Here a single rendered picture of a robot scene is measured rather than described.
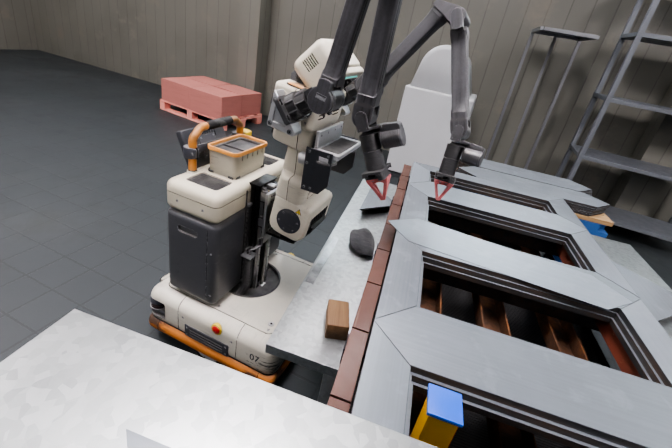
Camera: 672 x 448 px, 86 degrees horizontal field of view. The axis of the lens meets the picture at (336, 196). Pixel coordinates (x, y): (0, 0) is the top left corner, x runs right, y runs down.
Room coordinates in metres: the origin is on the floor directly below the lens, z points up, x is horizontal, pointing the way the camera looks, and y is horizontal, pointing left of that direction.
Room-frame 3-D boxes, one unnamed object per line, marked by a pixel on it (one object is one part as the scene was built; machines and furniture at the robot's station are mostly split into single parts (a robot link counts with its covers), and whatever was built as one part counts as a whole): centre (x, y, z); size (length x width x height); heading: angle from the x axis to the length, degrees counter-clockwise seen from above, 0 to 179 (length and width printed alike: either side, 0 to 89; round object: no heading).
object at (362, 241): (1.23, -0.13, 0.70); 0.20 x 0.10 x 0.03; 1
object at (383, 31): (1.04, -0.04, 1.40); 0.11 x 0.06 x 0.43; 161
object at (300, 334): (1.29, -0.12, 0.67); 1.30 x 0.20 x 0.03; 169
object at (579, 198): (1.95, -1.02, 0.82); 0.80 x 0.40 x 0.06; 79
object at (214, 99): (4.87, 1.89, 0.21); 1.19 x 0.88 x 0.41; 72
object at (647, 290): (1.13, -1.18, 0.77); 0.45 x 0.20 x 0.04; 169
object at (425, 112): (4.07, -0.93, 0.72); 0.73 x 0.62 x 1.43; 72
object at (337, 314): (0.77, -0.07, 0.71); 0.10 x 0.06 x 0.05; 3
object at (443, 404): (0.43, -0.25, 0.88); 0.06 x 0.06 x 0.02; 79
